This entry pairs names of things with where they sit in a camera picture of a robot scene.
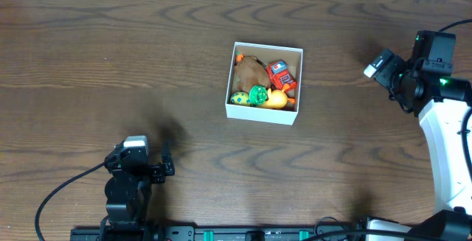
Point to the yellow rubber duck blue cap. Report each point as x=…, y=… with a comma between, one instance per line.
x=277, y=99

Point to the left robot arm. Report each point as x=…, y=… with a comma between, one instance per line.
x=129, y=190

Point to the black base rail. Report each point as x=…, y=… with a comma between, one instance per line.
x=189, y=233

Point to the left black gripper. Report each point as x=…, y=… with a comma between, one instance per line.
x=148, y=167

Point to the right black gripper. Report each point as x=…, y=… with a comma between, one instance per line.
x=400, y=82

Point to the red toy fire truck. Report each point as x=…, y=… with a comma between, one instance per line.
x=280, y=76

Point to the brown plush toy with carrot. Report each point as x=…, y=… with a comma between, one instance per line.
x=250, y=72

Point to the yellow ball with blue letters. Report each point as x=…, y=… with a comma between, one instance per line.
x=240, y=98

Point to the green plastic round toy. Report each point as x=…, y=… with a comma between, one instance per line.
x=258, y=95

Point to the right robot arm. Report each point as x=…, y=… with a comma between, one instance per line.
x=445, y=118

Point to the white cardboard box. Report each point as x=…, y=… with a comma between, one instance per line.
x=292, y=57

